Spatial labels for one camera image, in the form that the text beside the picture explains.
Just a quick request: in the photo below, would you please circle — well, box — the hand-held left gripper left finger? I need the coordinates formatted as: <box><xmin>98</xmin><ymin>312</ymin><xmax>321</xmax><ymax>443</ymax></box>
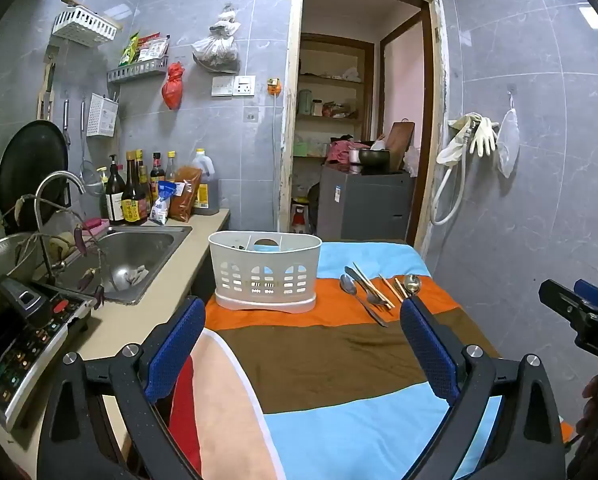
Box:
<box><xmin>36</xmin><ymin>296</ymin><xmax>207</xmax><ymax>480</ymax></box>

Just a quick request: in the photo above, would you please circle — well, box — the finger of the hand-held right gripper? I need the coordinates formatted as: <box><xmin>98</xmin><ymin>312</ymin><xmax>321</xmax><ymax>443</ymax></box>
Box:
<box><xmin>538</xmin><ymin>279</ymin><xmax>594</xmax><ymax>321</ymax></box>
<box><xmin>573</xmin><ymin>279</ymin><xmax>598</xmax><ymax>313</ymax></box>

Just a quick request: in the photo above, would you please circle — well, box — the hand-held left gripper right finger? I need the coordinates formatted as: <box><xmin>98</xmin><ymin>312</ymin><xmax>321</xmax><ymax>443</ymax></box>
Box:
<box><xmin>400</xmin><ymin>296</ymin><xmax>566</xmax><ymax>480</ymax></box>

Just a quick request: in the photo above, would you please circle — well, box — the steel fork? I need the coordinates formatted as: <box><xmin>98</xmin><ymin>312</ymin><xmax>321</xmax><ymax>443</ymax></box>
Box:
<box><xmin>345</xmin><ymin>266</ymin><xmax>389</xmax><ymax>329</ymax></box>

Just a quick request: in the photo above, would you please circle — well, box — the steel spoon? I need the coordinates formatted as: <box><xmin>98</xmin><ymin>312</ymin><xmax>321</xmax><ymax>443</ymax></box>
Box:
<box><xmin>339</xmin><ymin>275</ymin><xmax>387</xmax><ymax>307</ymax></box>

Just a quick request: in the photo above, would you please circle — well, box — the white plastic utensil basket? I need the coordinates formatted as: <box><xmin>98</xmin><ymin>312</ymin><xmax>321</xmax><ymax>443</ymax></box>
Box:
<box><xmin>208</xmin><ymin>230</ymin><xmax>323</xmax><ymax>315</ymax></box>

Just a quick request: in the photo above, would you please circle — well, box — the person's right hand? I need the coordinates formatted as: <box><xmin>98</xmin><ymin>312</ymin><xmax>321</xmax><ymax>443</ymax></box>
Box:
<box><xmin>581</xmin><ymin>375</ymin><xmax>598</xmax><ymax>438</ymax></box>

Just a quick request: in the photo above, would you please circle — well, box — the striped blanket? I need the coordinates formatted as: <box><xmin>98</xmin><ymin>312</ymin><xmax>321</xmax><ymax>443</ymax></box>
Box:
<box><xmin>129</xmin><ymin>241</ymin><xmax>577</xmax><ymax>480</ymax></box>

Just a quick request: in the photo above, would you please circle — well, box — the steel sink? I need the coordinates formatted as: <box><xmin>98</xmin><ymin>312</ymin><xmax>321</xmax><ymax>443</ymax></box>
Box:
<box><xmin>53</xmin><ymin>224</ymin><xmax>193</xmax><ymax>306</ymax></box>

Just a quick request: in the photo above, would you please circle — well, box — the blue and white packet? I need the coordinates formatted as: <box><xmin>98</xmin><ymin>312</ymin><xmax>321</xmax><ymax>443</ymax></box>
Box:
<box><xmin>149</xmin><ymin>180</ymin><xmax>178</xmax><ymax>225</ymax></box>

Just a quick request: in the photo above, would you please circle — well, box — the wilted plant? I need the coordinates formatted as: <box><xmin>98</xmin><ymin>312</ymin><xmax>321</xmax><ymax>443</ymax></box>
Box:
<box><xmin>0</xmin><ymin>195</ymin><xmax>108</xmax><ymax>307</ymax></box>

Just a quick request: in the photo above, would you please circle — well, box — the large soy sauce bottle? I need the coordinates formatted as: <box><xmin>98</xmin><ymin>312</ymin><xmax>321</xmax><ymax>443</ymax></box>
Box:
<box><xmin>122</xmin><ymin>150</ymin><xmax>148</xmax><ymax>225</ymax></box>

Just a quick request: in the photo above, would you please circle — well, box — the brown spice bag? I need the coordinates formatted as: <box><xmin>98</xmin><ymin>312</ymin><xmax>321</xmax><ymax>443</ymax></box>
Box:
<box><xmin>167</xmin><ymin>165</ymin><xmax>204</xmax><ymax>222</ymax></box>

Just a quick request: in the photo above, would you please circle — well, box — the induction cooker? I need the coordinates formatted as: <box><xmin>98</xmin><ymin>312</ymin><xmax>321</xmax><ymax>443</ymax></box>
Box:
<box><xmin>0</xmin><ymin>278</ymin><xmax>96</xmax><ymax>432</ymax></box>

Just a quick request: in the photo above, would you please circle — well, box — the grey cabinet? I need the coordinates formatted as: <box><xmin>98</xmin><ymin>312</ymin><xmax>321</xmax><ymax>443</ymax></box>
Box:
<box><xmin>317</xmin><ymin>164</ymin><xmax>416</xmax><ymax>242</ymax></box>

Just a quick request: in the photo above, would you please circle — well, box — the dark pump bottle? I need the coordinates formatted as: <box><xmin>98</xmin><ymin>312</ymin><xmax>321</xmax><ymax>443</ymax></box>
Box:
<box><xmin>103</xmin><ymin>153</ymin><xmax>126</xmax><ymax>225</ymax></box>

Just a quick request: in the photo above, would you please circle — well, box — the white mesh bag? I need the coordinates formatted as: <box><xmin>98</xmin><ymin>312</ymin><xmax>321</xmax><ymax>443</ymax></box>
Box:
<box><xmin>496</xmin><ymin>108</ymin><xmax>521</xmax><ymax>179</ymax></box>

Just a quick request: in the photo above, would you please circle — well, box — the dark sauce bottle red label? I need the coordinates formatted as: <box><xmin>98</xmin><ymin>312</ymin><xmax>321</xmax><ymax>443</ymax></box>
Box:
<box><xmin>150</xmin><ymin>152</ymin><xmax>164</xmax><ymax>202</ymax></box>

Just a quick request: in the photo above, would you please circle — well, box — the cooking oil jug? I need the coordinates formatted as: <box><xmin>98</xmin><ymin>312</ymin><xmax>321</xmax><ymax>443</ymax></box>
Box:
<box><xmin>191</xmin><ymin>148</ymin><xmax>221</xmax><ymax>216</ymax></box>

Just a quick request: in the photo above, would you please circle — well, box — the dark sauce bottle yellow cap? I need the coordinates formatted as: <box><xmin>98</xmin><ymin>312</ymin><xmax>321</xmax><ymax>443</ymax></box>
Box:
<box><xmin>135</xmin><ymin>148</ymin><xmax>153</xmax><ymax>213</ymax></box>

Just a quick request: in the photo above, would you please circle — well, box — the steel pot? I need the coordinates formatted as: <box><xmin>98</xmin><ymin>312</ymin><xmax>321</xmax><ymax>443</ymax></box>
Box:
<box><xmin>0</xmin><ymin>232</ymin><xmax>47</xmax><ymax>312</ymax></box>

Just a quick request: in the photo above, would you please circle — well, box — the dark bowl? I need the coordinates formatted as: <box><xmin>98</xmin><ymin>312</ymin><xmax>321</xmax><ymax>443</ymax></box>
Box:
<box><xmin>358</xmin><ymin>148</ymin><xmax>391</xmax><ymax>174</ymax></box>

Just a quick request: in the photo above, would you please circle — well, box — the steel faucet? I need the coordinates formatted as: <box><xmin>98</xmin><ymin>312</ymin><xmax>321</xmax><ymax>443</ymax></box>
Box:
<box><xmin>33</xmin><ymin>170</ymin><xmax>86</xmax><ymax>281</ymax></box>

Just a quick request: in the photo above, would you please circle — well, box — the brown cutting board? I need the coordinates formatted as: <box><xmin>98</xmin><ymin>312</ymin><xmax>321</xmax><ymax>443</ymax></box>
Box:
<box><xmin>386</xmin><ymin>120</ymin><xmax>416</xmax><ymax>171</ymax></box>

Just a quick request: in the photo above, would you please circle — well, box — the pink cloth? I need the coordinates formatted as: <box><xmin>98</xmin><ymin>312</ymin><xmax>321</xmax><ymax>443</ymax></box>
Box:
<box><xmin>327</xmin><ymin>139</ymin><xmax>362</xmax><ymax>166</ymax></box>

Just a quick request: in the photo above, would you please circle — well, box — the black frying pan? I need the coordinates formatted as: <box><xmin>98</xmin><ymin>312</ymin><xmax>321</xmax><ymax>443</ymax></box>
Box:
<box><xmin>0</xmin><ymin>119</ymin><xmax>70</xmax><ymax>235</ymax></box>

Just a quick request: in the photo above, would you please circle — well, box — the red plastic bag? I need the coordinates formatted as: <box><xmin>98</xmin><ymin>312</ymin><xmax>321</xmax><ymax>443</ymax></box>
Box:
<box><xmin>161</xmin><ymin>61</ymin><xmax>186</xmax><ymax>110</ymax></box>

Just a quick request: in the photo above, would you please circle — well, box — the wooden shelf unit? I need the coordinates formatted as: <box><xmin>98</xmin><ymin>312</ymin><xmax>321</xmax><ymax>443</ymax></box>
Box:
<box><xmin>293</xmin><ymin>34</ymin><xmax>376</xmax><ymax>161</ymax></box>

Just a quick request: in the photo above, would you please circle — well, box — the row of seasoning packets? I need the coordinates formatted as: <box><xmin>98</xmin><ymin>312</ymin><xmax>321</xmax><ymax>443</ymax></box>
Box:
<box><xmin>118</xmin><ymin>32</ymin><xmax>171</xmax><ymax>66</ymax></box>

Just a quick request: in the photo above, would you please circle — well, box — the clear bag of dried goods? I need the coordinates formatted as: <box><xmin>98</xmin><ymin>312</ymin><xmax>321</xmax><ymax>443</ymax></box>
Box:
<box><xmin>191</xmin><ymin>3</ymin><xmax>242</xmax><ymax>74</ymax></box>

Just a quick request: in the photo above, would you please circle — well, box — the white hose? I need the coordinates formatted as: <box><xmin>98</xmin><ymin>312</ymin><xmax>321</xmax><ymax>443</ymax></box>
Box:
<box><xmin>430</xmin><ymin>125</ymin><xmax>472</xmax><ymax>225</ymax></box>

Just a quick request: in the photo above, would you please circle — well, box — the white power cable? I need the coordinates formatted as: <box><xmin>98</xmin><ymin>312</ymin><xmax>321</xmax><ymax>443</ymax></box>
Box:
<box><xmin>272</xmin><ymin>94</ymin><xmax>284</xmax><ymax>213</ymax></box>

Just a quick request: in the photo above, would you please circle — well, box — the white wall chopstick holder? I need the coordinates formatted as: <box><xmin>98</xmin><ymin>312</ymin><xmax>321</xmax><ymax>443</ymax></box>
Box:
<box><xmin>86</xmin><ymin>92</ymin><xmax>118</xmax><ymax>137</ymax></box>

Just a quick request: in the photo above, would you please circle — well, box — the wooden door frame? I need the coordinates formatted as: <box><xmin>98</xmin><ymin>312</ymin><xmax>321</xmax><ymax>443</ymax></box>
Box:
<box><xmin>278</xmin><ymin>0</ymin><xmax>450</xmax><ymax>262</ymax></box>

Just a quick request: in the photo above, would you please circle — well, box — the grey wall shelf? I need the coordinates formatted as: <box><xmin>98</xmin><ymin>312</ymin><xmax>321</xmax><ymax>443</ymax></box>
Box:
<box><xmin>107</xmin><ymin>57</ymin><xmax>170</xmax><ymax>84</ymax></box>

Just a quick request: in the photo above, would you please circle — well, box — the white wall basket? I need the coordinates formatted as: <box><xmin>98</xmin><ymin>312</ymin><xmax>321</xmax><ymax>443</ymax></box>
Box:
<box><xmin>52</xmin><ymin>5</ymin><xmax>119</xmax><ymax>44</ymax></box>

